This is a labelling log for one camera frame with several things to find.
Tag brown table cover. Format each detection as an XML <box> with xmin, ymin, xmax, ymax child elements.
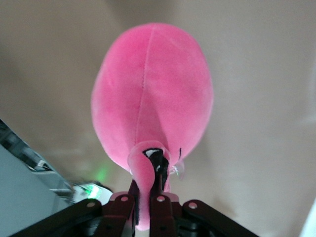
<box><xmin>0</xmin><ymin>0</ymin><xmax>316</xmax><ymax>237</ymax></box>

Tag pink round plush toy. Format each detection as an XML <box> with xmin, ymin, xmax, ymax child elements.
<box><xmin>90</xmin><ymin>22</ymin><xmax>214</xmax><ymax>232</ymax></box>

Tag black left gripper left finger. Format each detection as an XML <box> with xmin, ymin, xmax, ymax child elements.
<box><xmin>14</xmin><ymin>194</ymin><xmax>136</xmax><ymax>237</ymax></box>

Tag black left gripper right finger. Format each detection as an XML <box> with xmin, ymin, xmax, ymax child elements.
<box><xmin>150</xmin><ymin>194</ymin><xmax>259</xmax><ymax>237</ymax></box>

